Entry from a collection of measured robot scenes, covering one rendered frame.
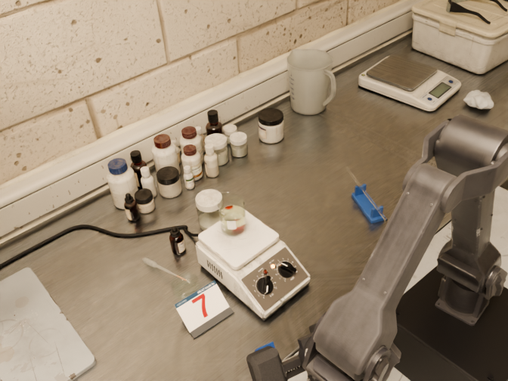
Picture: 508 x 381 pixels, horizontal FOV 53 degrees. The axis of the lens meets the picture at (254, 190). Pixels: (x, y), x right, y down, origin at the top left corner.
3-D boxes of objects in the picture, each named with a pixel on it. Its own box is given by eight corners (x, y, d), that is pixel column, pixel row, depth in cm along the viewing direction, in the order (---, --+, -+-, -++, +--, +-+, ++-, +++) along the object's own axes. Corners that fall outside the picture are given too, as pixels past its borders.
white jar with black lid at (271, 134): (281, 128, 144) (281, 106, 139) (285, 142, 138) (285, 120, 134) (257, 131, 143) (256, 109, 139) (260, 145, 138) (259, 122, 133)
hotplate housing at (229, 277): (311, 284, 102) (312, 257, 97) (263, 324, 95) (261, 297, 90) (237, 228, 115) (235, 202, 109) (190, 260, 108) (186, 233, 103)
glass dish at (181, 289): (204, 294, 101) (202, 287, 100) (178, 305, 100) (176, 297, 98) (195, 274, 105) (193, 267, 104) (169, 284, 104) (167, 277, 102)
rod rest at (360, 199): (385, 220, 115) (386, 208, 112) (370, 224, 114) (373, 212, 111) (363, 193, 122) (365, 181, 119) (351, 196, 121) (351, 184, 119)
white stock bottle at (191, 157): (181, 175, 130) (175, 147, 124) (196, 167, 132) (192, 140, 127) (191, 184, 127) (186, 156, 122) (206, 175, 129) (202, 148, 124)
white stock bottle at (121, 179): (145, 201, 123) (136, 163, 116) (122, 214, 120) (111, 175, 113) (131, 188, 127) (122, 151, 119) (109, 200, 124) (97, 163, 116)
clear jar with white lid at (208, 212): (230, 224, 116) (227, 197, 111) (209, 237, 113) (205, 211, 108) (215, 211, 119) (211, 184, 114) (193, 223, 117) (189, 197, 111)
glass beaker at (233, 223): (252, 233, 101) (249, 203, 96) (227, 243, 100) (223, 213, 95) (240, 215, 106) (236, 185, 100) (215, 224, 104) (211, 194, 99)
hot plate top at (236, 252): (281, 238, 101) (281, 235, 100) (235, 272, 95) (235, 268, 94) (241, 209, 108) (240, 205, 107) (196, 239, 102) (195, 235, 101)
